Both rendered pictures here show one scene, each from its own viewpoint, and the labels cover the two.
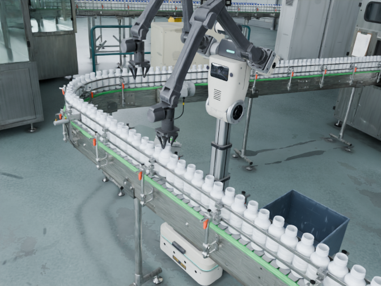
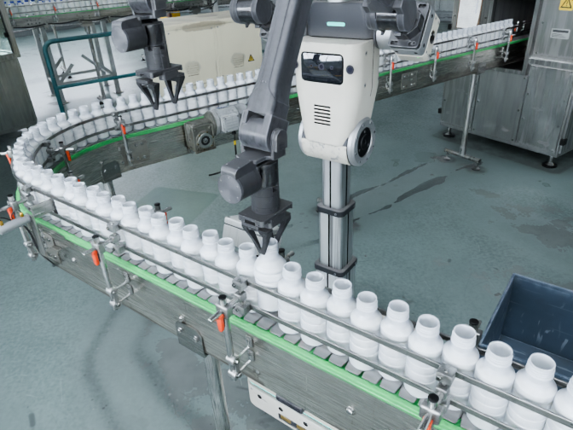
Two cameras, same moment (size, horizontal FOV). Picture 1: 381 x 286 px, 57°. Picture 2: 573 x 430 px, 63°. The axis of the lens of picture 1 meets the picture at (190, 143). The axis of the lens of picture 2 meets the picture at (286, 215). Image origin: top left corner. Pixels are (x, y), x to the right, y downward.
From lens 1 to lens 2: 72 cm
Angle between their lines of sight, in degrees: 9
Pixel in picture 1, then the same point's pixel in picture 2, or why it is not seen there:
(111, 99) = (107, 156)
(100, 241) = (141, 415)
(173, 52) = (187, 64)
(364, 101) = (486, 94)
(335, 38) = not seen: hidden behind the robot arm
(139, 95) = (155, 140)
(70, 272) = not seen: outside the picture
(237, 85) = (361, 89)
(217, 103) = (324, 131)
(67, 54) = (11, 94)
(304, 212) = (545, 313)
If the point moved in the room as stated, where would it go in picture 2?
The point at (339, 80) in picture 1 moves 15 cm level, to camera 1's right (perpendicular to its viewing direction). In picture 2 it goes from (456, 66) to (474, 64)
